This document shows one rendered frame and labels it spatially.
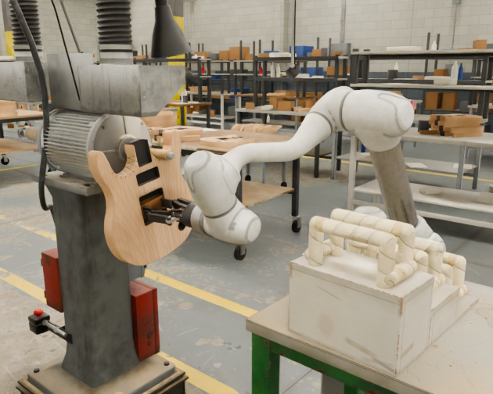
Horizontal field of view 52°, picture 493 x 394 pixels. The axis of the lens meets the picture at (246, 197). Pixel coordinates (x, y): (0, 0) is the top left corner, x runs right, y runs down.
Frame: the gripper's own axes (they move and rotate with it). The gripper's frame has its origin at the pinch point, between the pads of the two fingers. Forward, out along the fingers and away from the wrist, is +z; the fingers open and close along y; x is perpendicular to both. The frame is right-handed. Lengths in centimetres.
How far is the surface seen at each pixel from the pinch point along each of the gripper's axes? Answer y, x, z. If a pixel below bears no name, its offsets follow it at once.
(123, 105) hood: -5.2, 34.1, -2.0
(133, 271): 12, -41, 38
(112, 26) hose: 3, 55, 6
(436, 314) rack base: -1, -10, -91
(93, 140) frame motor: -3.4, 21.7, 20.0
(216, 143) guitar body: 185, -45, 148
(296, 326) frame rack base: -17, -12, -65
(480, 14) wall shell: 1116, -35, 214
